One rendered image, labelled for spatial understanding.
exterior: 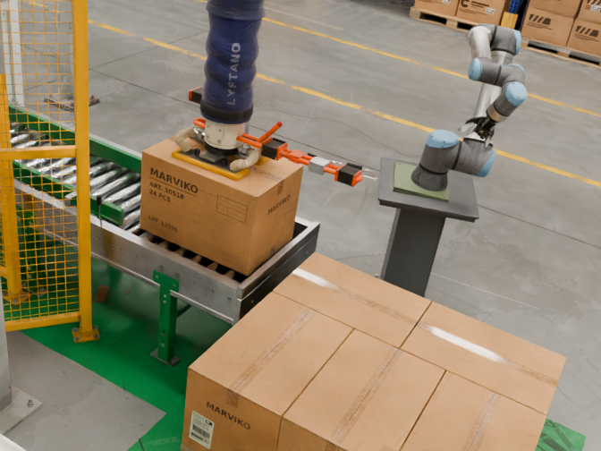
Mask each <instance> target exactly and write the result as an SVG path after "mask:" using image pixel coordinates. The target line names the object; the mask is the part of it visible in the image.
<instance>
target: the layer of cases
mask: <svg viewBox="0 0 601 451"><path fill-rule="evenodd" d="M431 302H432V301H430V300H428V299H426V298H423V297H421V296H419V295H416V294H413V293H411V292H409V291H406V290H404V289H402V288H400V287H398V286H395V285H392V284H389V283H387V282H385V281H383V280H381V279H378V278H376V277H373V276H371V275H368V274H366V273H364V272H361V271H359V270H357V269H355V268H351V267H349V266H347V265H344V264H342V263H340V262H338V261H336V260H332V259H329V258H328V257H326V256H323V255H321V254H318V253H316V252H314V253H313V254H312V255H311V256H310V257H308V258H307V259H306V260H305V261H304V262H303V263H302V264H301V265H300V266H298V267H297V268H296V269H295V270H294V271H293V272H292V273H291V274H290V275H289V276H288V277H287V278H286V279H285V280H284V281H283V282H282V283H281V284H280V285H278V286H277V287H276V288H275V289H274V290H273V291H272V292H271V293H270V294H268V295H267V296H266V297H265V298H264V299H263V300H262V301H261V302H259V303H258V304H257V305H256V306H255V307H254V308H253V309H252V310H251V311H250V312H248V313H247V314H246V315H245V316H244V317H243V318H242V319H241V320H240V321H238V322H237V323H236V324H235V325H234V326H233V327H232V328H231V329H230V330H228V331H227V332H226V333H225V334H224V335H223V336H222V337H221V338H220V339H218V340H217V341H216V342H215V343H214V344H213V345H212V346H211V347H210V348H208V349H207V350H206V351H205V352H204V353H203V354H202V355H201V356H200V357H199V358H198V359H197V360H196V361H195V362H194V363H193V364H192V365H191V366H190V367H189V368H188V377H187V388H186V399H185V411H184V423H183V434H182V443H183V444H184V445H185V446H187V447H190V448H191V449H193V450H195V451H535V450H536V447H537V444H538V440H539V437H540V434H541V431H542V429H543V427H544V424H545V421H546V417H547V414H548V411H549V408H550V405H551V403H552V401H553V398H554V393H555V390H556V388H557V385H558V382H559V379H560V377H561V375H562V372H563V367H564V364H565V362H566V359H567V358H566V357H564V356H561V355H560V354H558V353H554V352H552V351H549V350H547V349H545V348H543V347H541V346H538V345H534V344H532V343H531V342H528V341H526V340H524V339H521V338H519V337H517V336H514V335H511V334H509V333H506V332H504V331H502V330H500V329H498V328H494V327H492V326H489V325H488V324H486V323H483V322H481V321H478V320H476V319H473V318H471V317H468V316H466V315H464V314H461V313H459V312H458V311H454V310H451V309H449V308H447V307H445V306H443V305H440V304H438V303H436V302H432V303H431Z"/></svg>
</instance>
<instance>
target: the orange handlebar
mask: <svg viewBox="0 0 601 451"><path fill-rule="evenodd" d="M193 124H194V125H197V126H198V127H201V128H204V129H205V125H206V119H203V118H195V119H194V120H193ZM243 136H245V137H249V138H252V139H254V140H258V139H259V138H257V137H254V136H251V135H248V134H246V133H243ZM236 140H238V141H241V142H244V143H246V144H249V145H251V146H254V147H257V148H259V149H261V144H262V143H258V142H256V141H254V140H249V139H246V138H243V137H242V136H237V138H236ZM305 154H306V153H305V152H302V151H299V150H297V149H296V150H291V149H288V148H285V149H284V151H280V154H279V156H281V157H286V158H289V159H288V160H289V161H292V162H293V163H296V164H299V163H302V164H304V165H306V166H308V165H309V161H310V160H311V159H312V158H313V157H310V156H307V155H305ZM338 168H339V166H336V165H333V164H330V163H329V164H328V167H326V166H325V168H324V169H323V170H324V172H327V173H329V174H333V175H335V172H336V170H337V169H338ZM362 179H363V177H362V175H361V174H360V175H359V176H358V177H357V178H356V180H355V183H359V182H361V181H362Z"/></svg>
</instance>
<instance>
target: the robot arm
mask: <svg viewBox="0 0 601 451"><path fill-rule="evenodd" d="M468 43H469V45H470V46H471V58H472V61H471V63H470V67H469V71H468V77H469V79H471V80H473V81H480V82H483V83H482V87H481V91H480V93H479V97H478V103H477V106H476V110H475V113H474V116H473V117H472V118H470V119H469V120H468V121H466V122H465V123H463V124H462V125H461V126H460V127H459V128H458V129H457V131H459V130H461V131H462V132H466V131H467V130H468V129H469V128H470V133H469V134H468V135H467V136H465V137H464V138H463V141H461V140H459V137H458V135H456V134H455V133H453V132H449V131H444V130H435V131H432V132H431V133H430V134H429V135H428V138H427V140H426V144H425V148H424V150H423V153H422V156H421V159H420V161H419V164H418V166H417V167H416V168H415V169H414V170H413V172H412V174H411V180H412V181H413V182H414V183H415V184H416V185H418V187H420V188H422V189H425V190H428V191H443V190H445V189H446V187H447V184H448V178H447V173H448V170H449V169H451V170H454V171H458V172H462V173H464V174H471V175H475V176H480V177H485V176H486V175H487V174H488V173H489V171H490V169H491V167H492V165H493V163H494V161H495V155H496V150H495V149H493V146H494V144H493V142H492V141H491V139H492V137H493V135H494V133H495V128H494V127H495V126H496V124H497V123H501V122H503V121H504V120H505V119H506V118H507V117H508V116H509V117H510V114H511V113H512V112H513V111H514V110H515V109H516V108H517V107H518V106H519V105H521V104H522V103H523V102H524V101H525V99H526V98H527V96H528V92H527V89H526V88H525V86H524V81H525V71H524V69H523V67H522V66H520V65H519V64H512V59H513V58H514V56H515V55H517V54H518V53H519V51H520V47H521V33H520V32H519V31H517V30H514V29H508V28H505V27H501V26H497V25H494V24H490V23H481V24H478V25H475V26H474V27H472V28H471V29H470V31H469V33H468ZM490 49H491V52H490Z"/></svg>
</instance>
